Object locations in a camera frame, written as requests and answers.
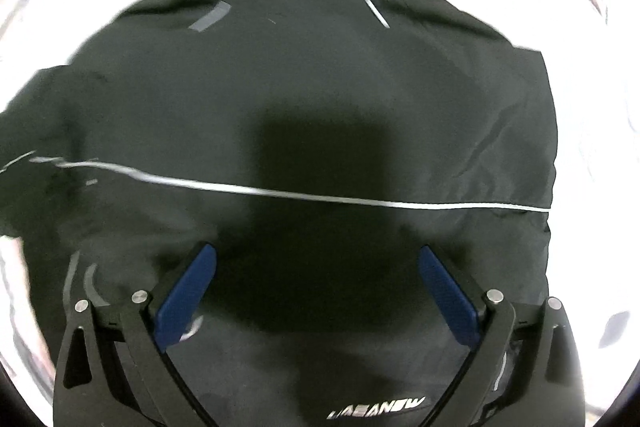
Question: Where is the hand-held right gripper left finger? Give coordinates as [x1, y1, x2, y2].
[52, 243, 219, 427]

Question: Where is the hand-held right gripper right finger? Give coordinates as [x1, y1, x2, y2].
[418, 244, 586, 427]

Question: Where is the black jacket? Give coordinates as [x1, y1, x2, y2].
[0, 0, 560, 427]

